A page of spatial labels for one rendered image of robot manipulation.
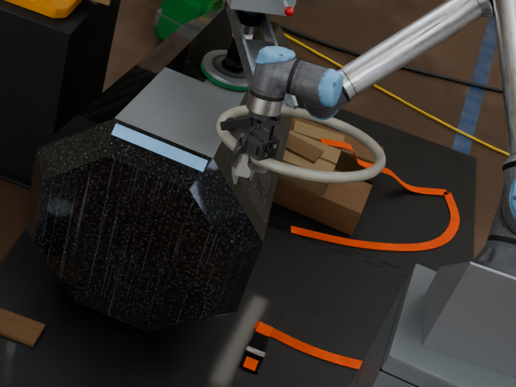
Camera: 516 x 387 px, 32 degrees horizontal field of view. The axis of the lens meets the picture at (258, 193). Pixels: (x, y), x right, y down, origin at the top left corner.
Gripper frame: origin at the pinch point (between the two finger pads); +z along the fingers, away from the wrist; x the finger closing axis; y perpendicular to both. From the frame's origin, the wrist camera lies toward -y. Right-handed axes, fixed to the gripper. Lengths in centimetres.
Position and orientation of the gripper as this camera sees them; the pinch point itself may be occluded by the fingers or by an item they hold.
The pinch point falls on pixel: (240, 176)
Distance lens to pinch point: 240.5
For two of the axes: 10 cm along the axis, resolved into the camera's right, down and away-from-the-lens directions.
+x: 6.6, -1.9, 7.3
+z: -2.1, 8.8, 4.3
